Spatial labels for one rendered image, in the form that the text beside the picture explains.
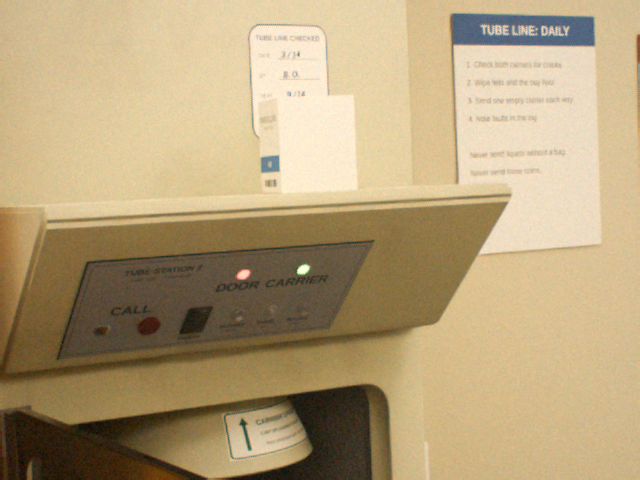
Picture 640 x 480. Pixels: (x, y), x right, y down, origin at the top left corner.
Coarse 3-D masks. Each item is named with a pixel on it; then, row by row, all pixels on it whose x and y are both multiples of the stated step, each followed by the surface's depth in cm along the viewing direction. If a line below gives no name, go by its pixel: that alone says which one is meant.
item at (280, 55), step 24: (264, 24) 91; (288, 24) 92; (312, 24) 93; (264, 48) 91; (288, 48) 92; (312, 48) 93; (264, 72) 91; (288, 72) 92; (312, 72) 93; (264, 96) 91; (288, 96) 92
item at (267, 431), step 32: (128, 416) 94; (160, 416) 93; (192, 416) 93; (224, 416) 93; (256, 416) 95; (288, 416) 97; (160, 448) 92; (192, 448) 92; (224, 448) 93; (256, 448) 94; (288, 448) 96
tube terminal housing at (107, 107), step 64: (0, 0) 82; (64, 0) 84; (128, 0) 86; (192, 0) 88; (256, 0) 91; (320, 0) 93; (384, 0) 96; (0, 64) 82; (64, 64) 84; (128, 64) 86; (192, 64) 88; (384, 64) 96; (0, 128) 82; (64, 128) 84; (128, 128) 86; (192, 128) 89; (384, 128) 96; (0, 192) 82; (64, 192) 84; (128, 192) 86; (192, 192) 89; (256, 192) 91; (0, 384) 82; (64, 384) 84; (128, 384) 87; (192, 384) 89; (256, 384) 91; (320, 384) 94; (384, 384) 97; (384, 448) 100
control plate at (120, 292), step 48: (96, 288) 77; (144, 288) 79; (192, 288) 81; (240, 288) 83; (288, 288) 85; (336, 288) 87; (96, 336) 81; (144, 336) 83; (192, 336) 85; (240, 336) 87
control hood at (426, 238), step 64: (320, 192) 81; (384, 192) 83; (448, 192) 85; (0, 256) 78; (64, 256) 74; (128, 256) 76; (384, 256) 87; (448, 256) 90; (0, 320) 79; (64, 320) 78; (384, 320) 92
